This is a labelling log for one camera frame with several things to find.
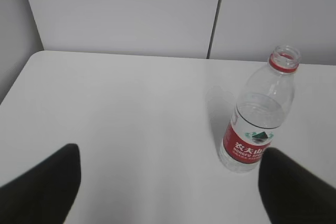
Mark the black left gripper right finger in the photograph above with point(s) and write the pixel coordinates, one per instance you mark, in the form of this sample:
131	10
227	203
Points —
292	194

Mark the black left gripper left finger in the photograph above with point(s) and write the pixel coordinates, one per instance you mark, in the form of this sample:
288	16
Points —
45	193

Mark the clear Nongfu Spring water bottle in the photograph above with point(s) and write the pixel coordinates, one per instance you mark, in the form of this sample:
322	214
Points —
260	110

